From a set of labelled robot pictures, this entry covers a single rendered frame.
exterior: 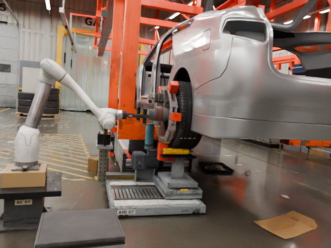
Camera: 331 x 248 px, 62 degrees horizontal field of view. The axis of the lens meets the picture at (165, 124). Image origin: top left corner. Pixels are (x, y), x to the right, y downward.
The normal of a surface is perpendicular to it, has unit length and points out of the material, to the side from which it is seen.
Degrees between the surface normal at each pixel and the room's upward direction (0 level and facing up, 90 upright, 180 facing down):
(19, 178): 90
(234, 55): 89
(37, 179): 90
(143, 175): 90
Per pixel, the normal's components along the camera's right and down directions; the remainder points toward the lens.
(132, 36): 0.26, 0.11
